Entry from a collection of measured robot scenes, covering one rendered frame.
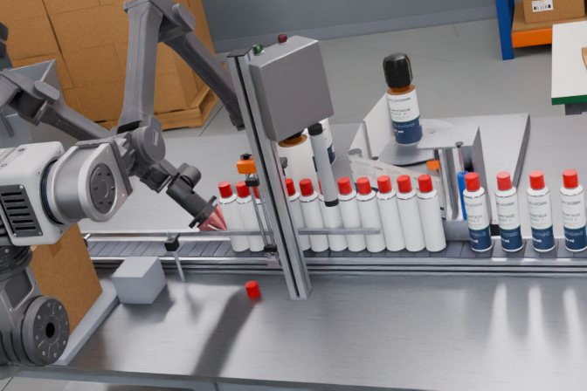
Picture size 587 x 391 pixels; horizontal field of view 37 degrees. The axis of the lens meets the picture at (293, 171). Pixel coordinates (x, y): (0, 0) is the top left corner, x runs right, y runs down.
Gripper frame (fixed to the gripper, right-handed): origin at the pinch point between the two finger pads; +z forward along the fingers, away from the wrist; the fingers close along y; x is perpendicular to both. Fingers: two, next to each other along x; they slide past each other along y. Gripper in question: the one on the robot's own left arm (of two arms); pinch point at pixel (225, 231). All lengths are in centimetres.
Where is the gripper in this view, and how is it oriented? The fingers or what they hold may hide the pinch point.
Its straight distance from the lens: 244.7
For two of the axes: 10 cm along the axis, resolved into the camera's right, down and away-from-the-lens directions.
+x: -5.9, 5.6, 5.8
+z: 7.4, 6.6, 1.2
